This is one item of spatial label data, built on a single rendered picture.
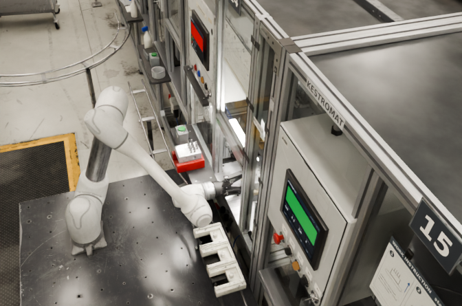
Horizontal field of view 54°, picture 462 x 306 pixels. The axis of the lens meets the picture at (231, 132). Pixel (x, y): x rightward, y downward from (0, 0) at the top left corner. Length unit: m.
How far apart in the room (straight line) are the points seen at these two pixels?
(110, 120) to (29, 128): 2.53
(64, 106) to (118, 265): 2.49
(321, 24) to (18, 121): 3.50
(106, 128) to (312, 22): 0.96
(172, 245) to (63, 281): 0.56
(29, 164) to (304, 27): 3.01
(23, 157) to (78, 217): 1.88
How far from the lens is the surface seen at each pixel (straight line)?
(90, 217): 2.37
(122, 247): 2.50
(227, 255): 2.21
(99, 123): 1.96
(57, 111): 4.61
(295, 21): 1.56
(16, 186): 3.94
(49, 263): 2.54
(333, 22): 1.59
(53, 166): 4.00
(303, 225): 1.41
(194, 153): 2.46
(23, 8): 6.04
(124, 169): 3.85
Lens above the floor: 2.69
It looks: 40 degrees down
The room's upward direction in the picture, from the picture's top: 3 degrees clockwise
